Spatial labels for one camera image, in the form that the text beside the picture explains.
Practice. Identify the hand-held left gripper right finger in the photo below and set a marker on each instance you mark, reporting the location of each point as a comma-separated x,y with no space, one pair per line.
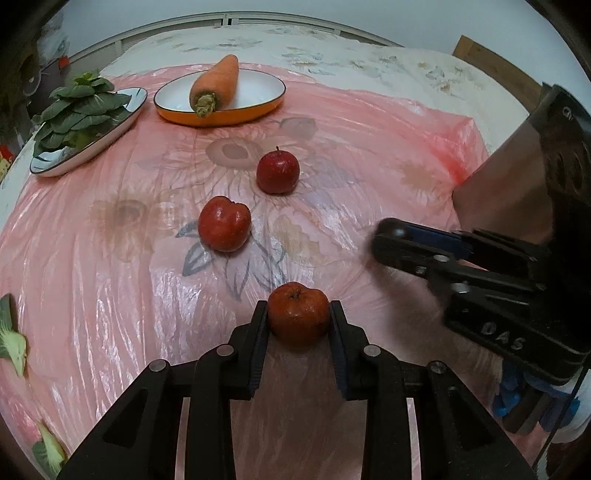
339,355

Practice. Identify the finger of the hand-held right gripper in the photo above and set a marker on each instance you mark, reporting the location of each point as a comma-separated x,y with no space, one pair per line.
434,236
415,261

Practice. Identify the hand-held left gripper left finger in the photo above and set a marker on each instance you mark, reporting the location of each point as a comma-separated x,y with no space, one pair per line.
257,355

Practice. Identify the red apple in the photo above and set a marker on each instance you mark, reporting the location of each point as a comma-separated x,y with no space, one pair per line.
225,224
299,318
277,172

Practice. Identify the person's right hand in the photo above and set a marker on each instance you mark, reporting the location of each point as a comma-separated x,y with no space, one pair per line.
510,392

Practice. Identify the pink plastic sheet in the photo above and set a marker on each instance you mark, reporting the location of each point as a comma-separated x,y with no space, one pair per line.
115,277

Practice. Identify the floral bedsheet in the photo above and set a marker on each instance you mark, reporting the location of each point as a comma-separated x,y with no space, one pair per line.
369,60

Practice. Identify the orange oval dish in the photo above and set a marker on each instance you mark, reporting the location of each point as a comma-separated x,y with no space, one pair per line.
258,94

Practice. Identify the bok choy piece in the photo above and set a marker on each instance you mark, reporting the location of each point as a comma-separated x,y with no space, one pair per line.
50,451
11,344

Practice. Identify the carrot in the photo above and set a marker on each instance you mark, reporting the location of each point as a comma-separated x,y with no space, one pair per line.
217,81

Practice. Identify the white oval plate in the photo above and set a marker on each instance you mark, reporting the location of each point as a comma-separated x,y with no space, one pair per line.
60,159

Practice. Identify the pile of bok choy leaves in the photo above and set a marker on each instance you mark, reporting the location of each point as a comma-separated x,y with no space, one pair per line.
78,110

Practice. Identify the grey bed headboard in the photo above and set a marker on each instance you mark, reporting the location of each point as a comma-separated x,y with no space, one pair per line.
184,30

